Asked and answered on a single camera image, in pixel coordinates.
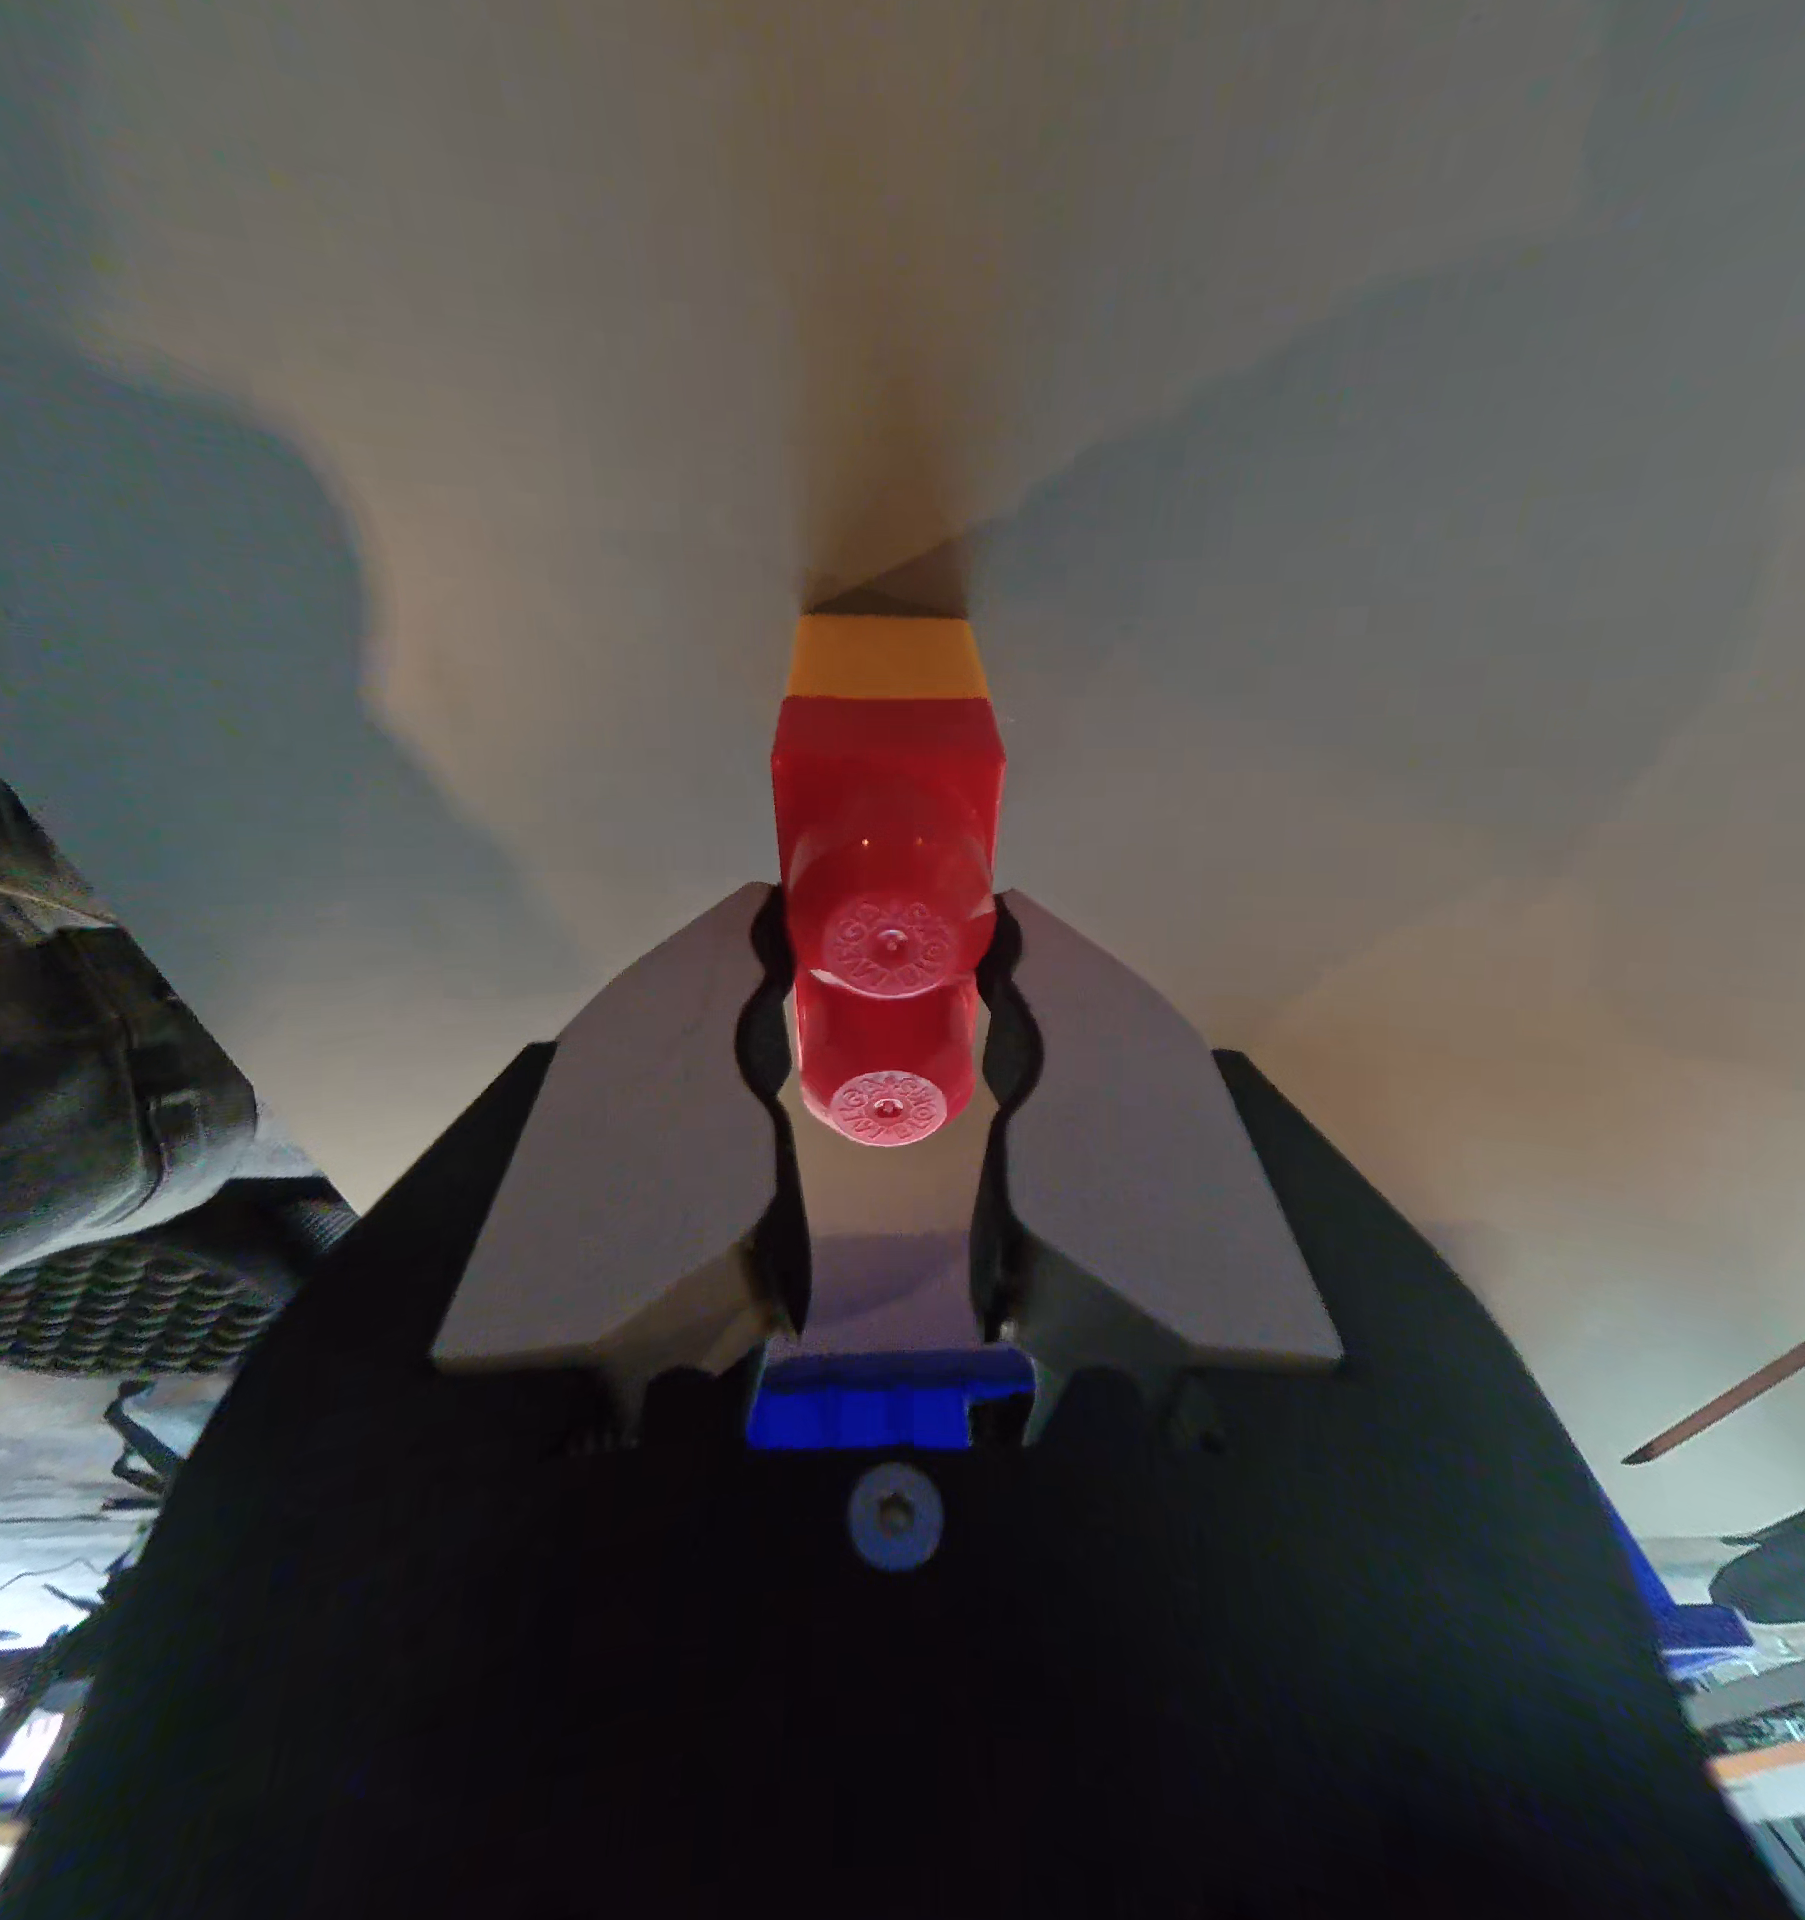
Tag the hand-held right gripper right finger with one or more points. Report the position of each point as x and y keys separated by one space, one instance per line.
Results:
x=1157 y=1201

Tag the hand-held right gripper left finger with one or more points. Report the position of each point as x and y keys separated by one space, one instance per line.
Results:
x=617 y=1201

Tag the blue plastic bin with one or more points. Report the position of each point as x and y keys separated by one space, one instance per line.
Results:
x=888 y=1402

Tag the red mega block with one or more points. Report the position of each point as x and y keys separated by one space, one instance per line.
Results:
x=888 y=780

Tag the orange mega block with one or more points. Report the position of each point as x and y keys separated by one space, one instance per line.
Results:
x=888 y=660

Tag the person's black mesh shoe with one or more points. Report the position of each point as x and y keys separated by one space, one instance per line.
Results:
x=123 y=1304

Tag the person's dark jeans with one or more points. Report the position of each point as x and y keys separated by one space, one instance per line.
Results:
x=64 y=1050

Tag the black office chair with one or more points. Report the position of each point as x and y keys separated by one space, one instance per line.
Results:
x=1802 y=1569

